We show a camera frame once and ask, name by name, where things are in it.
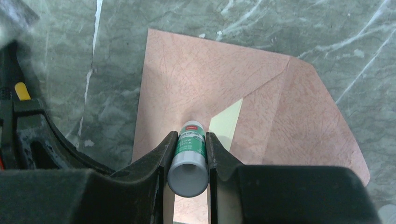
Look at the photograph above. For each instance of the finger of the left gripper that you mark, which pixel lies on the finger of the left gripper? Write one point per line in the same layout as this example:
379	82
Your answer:
29	139

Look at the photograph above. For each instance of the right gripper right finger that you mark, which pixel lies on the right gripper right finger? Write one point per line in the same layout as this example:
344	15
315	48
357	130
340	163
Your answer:
270	194

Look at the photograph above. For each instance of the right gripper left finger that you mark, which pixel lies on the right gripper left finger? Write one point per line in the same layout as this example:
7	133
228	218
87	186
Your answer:
137	194

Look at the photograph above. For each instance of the green glue stick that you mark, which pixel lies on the green glue stick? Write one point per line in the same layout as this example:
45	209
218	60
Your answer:
188	175

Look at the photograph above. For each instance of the tan paper letter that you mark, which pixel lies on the tan paper letter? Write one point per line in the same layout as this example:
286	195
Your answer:
223	125

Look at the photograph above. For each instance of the pink envelope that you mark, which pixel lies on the pink envelope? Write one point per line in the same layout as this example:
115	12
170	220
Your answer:
287	117

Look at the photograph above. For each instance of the black yellow screwdriver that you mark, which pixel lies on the black yellow screwdriver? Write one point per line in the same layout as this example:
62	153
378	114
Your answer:
22	91

